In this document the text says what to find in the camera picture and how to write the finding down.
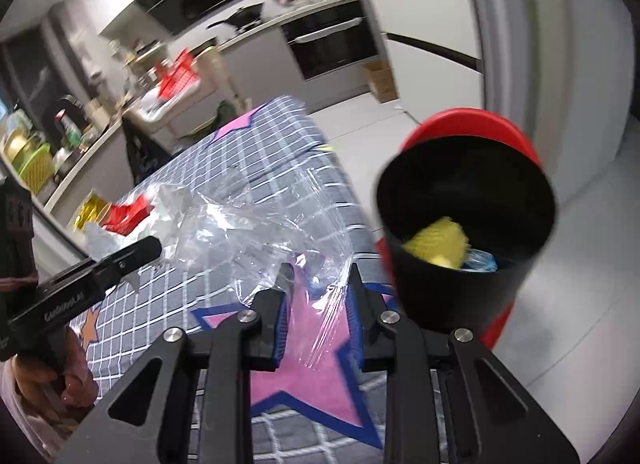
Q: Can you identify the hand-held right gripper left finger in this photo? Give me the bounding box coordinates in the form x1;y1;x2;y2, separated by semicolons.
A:
54;261;296;464

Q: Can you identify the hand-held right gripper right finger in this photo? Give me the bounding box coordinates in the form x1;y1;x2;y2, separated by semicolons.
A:
346;263;581;464

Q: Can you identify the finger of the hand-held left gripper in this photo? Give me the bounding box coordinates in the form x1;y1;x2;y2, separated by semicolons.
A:
90;237;163;290

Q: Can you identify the red plastic wrapper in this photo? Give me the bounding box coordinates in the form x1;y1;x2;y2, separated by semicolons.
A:
102;194;156;235

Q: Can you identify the black trash bin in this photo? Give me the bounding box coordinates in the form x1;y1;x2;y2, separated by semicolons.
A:
375;135;557;345

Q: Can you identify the clear plastic wrap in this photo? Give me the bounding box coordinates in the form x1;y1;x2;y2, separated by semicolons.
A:
150;164;361;370

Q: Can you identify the yellow sponge block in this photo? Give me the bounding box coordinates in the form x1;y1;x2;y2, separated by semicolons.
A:
402;217;471;269

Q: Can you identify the blue wrapper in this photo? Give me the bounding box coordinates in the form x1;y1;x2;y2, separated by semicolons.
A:
460;248;498;272

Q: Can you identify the person's left hand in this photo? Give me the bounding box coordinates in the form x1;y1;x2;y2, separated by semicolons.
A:
9;327;100;437

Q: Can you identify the gold foil bag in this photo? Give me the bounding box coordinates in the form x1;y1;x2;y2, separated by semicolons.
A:
75;197;111;230

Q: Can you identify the black plastic bag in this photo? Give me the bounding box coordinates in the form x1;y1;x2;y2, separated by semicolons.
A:
122;119;171;185

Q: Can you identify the green plastic basket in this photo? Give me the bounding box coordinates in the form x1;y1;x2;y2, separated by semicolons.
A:
17;143;53;192

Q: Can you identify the spray bottle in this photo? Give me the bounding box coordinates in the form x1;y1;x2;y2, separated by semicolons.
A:
55;112;81;147

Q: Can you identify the kitchen faucet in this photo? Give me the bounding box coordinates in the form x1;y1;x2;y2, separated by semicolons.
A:
52;94;88;130

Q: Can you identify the white high chair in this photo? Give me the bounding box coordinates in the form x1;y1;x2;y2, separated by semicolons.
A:
122;44;236;137

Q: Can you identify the dark green bag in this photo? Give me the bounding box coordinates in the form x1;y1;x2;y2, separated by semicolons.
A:
215;100;246;127

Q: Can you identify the red plastic basket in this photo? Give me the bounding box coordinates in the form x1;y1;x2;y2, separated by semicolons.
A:
157;48;201;98

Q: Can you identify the grey kitchen counter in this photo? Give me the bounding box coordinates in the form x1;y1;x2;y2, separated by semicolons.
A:
0;0;371;210

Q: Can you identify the red stool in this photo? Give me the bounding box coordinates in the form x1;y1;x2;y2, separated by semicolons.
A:
377;108;543;350

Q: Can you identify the cardboard box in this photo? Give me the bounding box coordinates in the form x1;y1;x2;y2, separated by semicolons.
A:
362;60;398;102

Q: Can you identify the black wok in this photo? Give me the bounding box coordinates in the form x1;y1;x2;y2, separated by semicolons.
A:
207;3;265;30

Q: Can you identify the black built-in oven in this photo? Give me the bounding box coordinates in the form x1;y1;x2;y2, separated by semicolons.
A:
280;0;381;81

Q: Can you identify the grey sliding door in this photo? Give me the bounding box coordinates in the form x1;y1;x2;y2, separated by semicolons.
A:
452;0;636;205

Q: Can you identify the white refrigerator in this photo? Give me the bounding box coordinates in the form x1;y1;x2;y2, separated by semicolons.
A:
367;0;486;110

